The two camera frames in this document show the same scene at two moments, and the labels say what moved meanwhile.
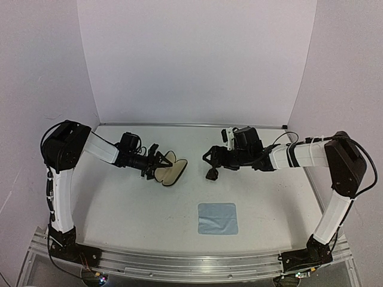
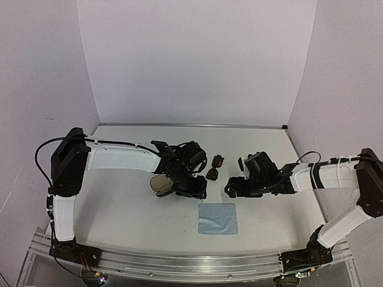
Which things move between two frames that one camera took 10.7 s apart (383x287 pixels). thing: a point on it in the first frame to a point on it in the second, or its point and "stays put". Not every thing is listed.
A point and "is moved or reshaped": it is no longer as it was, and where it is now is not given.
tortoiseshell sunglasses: x=212 y=174 stays put
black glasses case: x=169 y=175 is moved or reshaped
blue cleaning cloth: x=217 y=219 stays put
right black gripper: x=221 y=162 to x=236 y=185
